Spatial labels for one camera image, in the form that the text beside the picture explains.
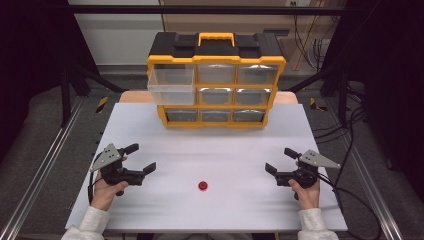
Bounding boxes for black overhead frame bar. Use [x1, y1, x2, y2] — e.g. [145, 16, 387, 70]
[66, 4, 368, 16]

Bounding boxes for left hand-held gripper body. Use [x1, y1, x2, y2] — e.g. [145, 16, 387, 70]
[89, 143, 147, 197]

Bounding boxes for aluminium floor rail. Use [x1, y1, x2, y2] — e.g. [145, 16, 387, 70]
[333, 133, 406, 240]
[0, 96, 86, 240]

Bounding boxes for set of clear organizer drawers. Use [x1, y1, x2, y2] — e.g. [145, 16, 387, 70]
[165, 63, 280, 123]

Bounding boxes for black metal stand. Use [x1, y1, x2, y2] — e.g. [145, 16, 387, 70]
[286, 63, 351, 125]
[59, 63, 128, 128]

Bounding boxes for hanging black background cables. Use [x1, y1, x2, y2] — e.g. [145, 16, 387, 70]
[292, 13, 334, 71]

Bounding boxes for bundle of black floor cables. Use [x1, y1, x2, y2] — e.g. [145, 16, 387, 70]
[313, 83, 368, 188]

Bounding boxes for yellow black hazard tape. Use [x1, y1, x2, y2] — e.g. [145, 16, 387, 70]
[95, 96, 109, 114]
[309, 97, 329, 113]

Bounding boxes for yellow black storage organizer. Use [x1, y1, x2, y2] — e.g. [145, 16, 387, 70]
[146, 31, 287, 130]

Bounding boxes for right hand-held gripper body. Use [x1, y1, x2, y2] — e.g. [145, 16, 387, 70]
[275, 149, 342, 201]

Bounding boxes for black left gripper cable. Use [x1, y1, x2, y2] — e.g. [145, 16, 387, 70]
[87, 151, 105, 205]

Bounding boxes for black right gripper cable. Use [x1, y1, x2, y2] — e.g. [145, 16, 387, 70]
[316, 171, 383, 240]

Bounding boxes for person's right hand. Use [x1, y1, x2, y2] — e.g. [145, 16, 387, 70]
[288, 178, 321, 211]

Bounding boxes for clear plastic drawer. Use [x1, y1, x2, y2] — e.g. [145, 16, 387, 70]
[146, 63, 196, 106]

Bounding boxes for dark curtain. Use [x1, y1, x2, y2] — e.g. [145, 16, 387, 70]
[326, 0, 424, 194]
[0, 0, 101, 161]

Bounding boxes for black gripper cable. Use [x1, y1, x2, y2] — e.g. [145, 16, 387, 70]
[87, 151, 105, 205]
[316, 171, 383, 240]

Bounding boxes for person's left hand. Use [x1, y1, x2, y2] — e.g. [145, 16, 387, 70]
[90, 168, 130, 212]

